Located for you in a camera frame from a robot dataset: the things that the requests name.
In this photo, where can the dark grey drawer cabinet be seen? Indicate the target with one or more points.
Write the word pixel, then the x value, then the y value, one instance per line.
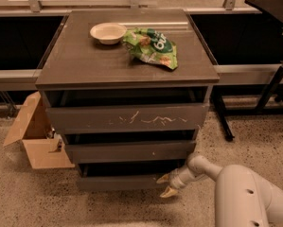
pixel 79 62

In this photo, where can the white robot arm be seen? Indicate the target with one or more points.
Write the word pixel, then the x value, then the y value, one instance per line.
pixel 242 197

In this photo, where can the white paper bowl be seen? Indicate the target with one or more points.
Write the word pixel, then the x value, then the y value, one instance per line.
pixel 108 33

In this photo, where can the black side table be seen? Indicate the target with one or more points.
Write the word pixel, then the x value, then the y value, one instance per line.
pixel 270 7

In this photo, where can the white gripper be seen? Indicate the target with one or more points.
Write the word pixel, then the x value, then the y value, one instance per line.
pixel 178 181

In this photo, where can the grey bottom drawer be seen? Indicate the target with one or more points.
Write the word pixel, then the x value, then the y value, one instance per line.
pixel 124 175

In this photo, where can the grey middle drawer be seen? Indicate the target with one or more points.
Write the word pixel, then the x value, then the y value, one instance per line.
pixel 129 146

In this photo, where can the scratched grey top drawer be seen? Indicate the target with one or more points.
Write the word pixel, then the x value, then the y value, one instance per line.
pixel 122 110

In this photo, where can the green chip bag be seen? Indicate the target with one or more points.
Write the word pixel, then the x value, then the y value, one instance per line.
pixel 151 46

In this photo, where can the open cardboard box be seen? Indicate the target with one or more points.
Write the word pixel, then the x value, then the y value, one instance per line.
pixel 44 147

